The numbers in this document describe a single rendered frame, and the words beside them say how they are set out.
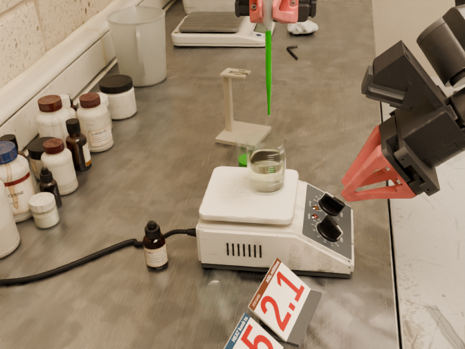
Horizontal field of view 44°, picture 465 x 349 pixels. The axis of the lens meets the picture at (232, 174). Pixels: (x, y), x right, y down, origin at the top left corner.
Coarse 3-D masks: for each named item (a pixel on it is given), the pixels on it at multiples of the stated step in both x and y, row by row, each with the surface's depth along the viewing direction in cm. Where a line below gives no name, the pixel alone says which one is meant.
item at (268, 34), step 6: (270, 36) 66; (270, 42) 66; (270, 48) 67; (270, 54) 67; (270, 60) 67; (270, 66) 68; (270, 72) 68; (270, 78) 69; (270, 84) 69; (270, 90) 70; (270, 96) 70; (270, 102) 71; (270, 108) 71; (270, 114) 71
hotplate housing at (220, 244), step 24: (216, 240) 73; (240, 240) 73; (264, 240) 72; (288, 240) 71; (312, 240) 71; (216, 264) 75; (240, 264) 75; (264, 264) 74; (288, 264) 73; (312, 264) 73; (336, 264) 72
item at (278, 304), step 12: (276, 276) 70; (288, 276) 71; (276, 288) 69; (288, 288) 70; (300, 288) 71; (264, 300) 66; (276, 300) 67; (288, 300) 69; (300, 300) 70; (264, 312) 65; (276, 312) 66; (288, 312) 67; (276, 324) 65; (288, 324) 66
